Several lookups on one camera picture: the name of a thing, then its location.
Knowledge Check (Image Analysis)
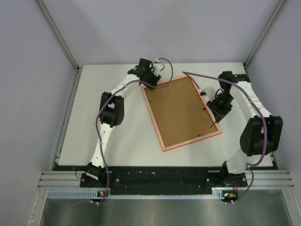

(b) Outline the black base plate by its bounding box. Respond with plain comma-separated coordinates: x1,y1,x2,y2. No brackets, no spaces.
53,164,247,188

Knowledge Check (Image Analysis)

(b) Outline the aluminium corner post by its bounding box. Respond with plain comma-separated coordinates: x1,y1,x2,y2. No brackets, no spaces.
35,0,81,71
243,0,287,70

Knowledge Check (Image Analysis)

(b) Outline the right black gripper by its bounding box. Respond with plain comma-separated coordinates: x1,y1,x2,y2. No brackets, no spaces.
206,92,234,123

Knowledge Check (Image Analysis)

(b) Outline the red picture frame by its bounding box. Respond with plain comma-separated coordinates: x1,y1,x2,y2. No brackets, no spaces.
141,75,222,153

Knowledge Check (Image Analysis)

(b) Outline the right aluminium corner post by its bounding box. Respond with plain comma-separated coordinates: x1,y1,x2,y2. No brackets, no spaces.
243,0,287,70

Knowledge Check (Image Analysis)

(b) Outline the left aluminium corner post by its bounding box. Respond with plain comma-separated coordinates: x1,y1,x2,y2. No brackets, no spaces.
35,0,81,71

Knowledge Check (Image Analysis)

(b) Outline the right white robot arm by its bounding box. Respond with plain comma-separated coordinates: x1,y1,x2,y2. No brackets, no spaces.
206,71,283,186

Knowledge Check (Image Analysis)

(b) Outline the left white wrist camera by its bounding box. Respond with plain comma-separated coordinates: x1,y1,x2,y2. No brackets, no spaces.
153,58,165,74

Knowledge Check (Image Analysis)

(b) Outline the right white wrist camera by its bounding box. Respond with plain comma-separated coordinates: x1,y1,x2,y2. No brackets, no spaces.
199,87,216,100

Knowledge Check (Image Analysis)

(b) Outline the aluminium front rail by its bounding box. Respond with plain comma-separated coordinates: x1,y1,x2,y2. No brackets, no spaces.
38,170,294,190

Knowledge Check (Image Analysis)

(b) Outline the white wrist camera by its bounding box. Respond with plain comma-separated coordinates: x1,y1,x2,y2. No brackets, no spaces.
199,87,216,100
153,58,165,74

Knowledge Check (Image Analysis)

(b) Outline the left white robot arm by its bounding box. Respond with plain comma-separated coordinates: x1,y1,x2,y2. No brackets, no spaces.
86,58,165,187

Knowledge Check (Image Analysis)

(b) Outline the white slotted cable duct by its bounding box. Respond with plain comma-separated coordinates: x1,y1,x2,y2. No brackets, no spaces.
47,189,235,201

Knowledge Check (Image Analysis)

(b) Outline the brown frame backing board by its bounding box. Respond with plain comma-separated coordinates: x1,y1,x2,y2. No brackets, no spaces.
144,78,219,148

